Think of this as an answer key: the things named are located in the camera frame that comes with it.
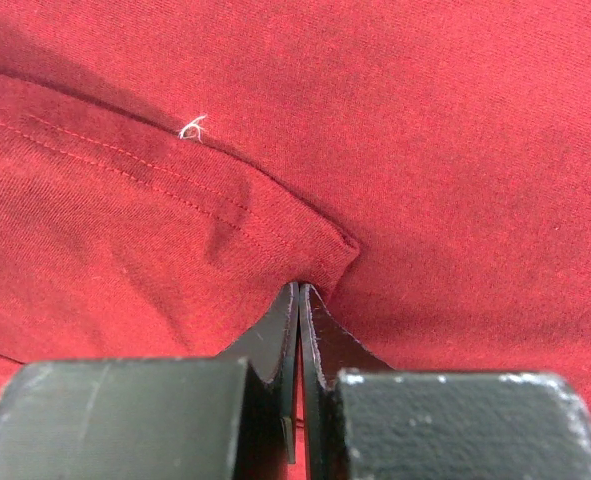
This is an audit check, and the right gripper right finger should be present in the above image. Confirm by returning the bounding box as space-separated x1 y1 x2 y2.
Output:
299 284 392 479

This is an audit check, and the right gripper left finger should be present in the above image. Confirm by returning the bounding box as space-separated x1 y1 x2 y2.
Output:
218 282 299 463

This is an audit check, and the dark maroon t shirt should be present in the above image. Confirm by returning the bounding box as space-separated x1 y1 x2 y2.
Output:
0 0 591 466

